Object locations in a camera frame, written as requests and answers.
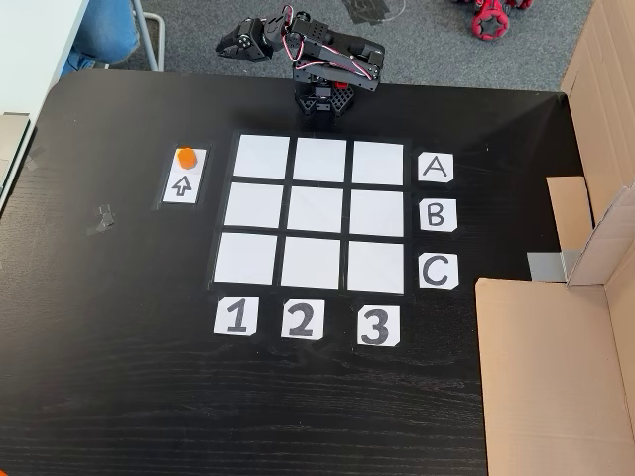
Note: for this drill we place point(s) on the paper sheet letter B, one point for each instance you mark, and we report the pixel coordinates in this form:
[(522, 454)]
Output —
[(437, 215)]

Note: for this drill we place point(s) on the paper sheet number 1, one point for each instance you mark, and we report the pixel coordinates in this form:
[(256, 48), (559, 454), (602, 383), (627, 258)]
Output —
[(236, 316)]

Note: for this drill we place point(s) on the paper sheet number 2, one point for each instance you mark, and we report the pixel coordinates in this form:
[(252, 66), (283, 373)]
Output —
[(302, 320)]

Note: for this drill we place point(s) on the crumpled clear tape piece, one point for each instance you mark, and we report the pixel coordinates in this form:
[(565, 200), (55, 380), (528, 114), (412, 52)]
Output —
[(102, 220)]

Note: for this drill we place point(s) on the white arrow paper sheet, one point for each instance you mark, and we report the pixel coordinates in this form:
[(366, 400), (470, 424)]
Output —
[(182, 187)]

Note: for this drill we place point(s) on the brown cardboard screen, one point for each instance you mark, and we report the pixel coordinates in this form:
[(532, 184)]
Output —
[(546, 377)]

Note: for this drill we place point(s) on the paper sheet letter A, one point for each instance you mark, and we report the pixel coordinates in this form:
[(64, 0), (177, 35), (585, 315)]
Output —
[(435, 167)]

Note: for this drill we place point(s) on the grey metal chair leg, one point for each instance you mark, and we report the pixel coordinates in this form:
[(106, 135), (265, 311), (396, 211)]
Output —
[(158, 39)]

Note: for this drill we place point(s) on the paper sheet number 3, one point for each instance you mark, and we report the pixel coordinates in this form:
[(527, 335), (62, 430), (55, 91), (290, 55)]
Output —
[(378, 325)]

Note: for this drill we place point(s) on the paper sheet letter C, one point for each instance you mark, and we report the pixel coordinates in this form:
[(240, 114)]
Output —
[(438, 270)]

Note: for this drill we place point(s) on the white desk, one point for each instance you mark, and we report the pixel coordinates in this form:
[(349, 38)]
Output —
[(35, 44)]

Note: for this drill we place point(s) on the red black wheeled robot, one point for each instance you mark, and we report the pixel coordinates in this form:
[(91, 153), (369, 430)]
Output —
[(488, 22)]

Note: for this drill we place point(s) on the white nine-square grid sheet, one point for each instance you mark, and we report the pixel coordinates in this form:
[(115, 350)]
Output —
[(317, 210)]

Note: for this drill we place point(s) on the round orange token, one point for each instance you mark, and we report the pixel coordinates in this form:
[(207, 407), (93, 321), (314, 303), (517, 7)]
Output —
[(187, 157)]

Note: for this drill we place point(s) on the black red clamp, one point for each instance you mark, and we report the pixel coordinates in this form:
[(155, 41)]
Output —
[(341, 85)]

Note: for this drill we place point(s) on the grey tape strip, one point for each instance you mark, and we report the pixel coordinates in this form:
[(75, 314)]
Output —
[(548, 266)]

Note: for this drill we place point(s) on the person's leg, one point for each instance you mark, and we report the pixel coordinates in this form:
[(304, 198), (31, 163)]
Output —
[(101, 35)]

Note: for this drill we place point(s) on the black tape patch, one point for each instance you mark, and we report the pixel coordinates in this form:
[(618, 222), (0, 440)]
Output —
[(364, 10)]

